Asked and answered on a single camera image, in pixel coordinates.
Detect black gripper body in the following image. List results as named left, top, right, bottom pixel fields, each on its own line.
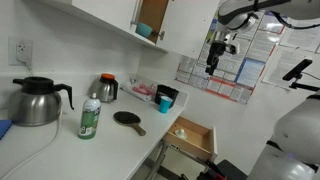
left=206, top=39, right=229, bottom=70

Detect small white round object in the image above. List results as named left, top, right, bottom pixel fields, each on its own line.
left=174, top=128, right=188, bottom=140

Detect wooden drawer white front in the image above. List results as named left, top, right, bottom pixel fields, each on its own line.
left=163, top=115, right=219, bottom=163

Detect open white cabinet door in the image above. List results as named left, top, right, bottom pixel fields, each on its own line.
left=155, top=0, right=221, bottom=60

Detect black plastic container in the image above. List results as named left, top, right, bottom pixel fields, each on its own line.
left=154, top=84, right=180, bottom=108

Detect teal plastic cup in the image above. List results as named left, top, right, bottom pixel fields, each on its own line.
left=158, top=95, right=174, bottom=115

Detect white paper sheet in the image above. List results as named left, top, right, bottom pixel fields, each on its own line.
left=261, top=46, right=320, bottom=91

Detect clear plastic bag pink items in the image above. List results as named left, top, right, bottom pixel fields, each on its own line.
left=119, top=77, right=158, bottom=102

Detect teal bowl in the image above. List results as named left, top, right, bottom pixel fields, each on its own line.
left=134, top=21, right=154, bottom=39

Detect black ping pong paddle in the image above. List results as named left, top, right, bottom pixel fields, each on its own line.
left=112, top=110, right=147, bottom=137

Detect black red clamp stand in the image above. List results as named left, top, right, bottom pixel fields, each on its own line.
left=196, top=159, right=248, bottom=180

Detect small steel carafe orange lid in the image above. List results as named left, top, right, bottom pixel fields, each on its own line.
left=90, top=73, right=120, bottom=104

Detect large steel coffee carafe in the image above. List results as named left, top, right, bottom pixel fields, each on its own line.
left=7, top=76, right=75, bottom=128

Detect blue cloth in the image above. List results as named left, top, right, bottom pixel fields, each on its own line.
left=0, top=119, right=14, bottom=140

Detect white wrist camera block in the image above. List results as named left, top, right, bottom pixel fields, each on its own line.
left=228, top=40, right=241, bottom=56

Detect large printed wall poster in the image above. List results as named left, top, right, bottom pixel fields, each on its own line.
left=175, top=13, right=288, bottom=105

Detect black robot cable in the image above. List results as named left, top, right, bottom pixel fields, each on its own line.
left=269, top=10, right=320, bottom=31

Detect black camera on stand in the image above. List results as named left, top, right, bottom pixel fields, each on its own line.
left=282, top=58, right=320, bottom=93

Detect white cable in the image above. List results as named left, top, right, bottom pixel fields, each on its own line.
left=0, top=63, right=64, bottom=180

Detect white wall outlet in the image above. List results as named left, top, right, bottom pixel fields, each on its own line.
left=8, top=37, right=34, bottom=67

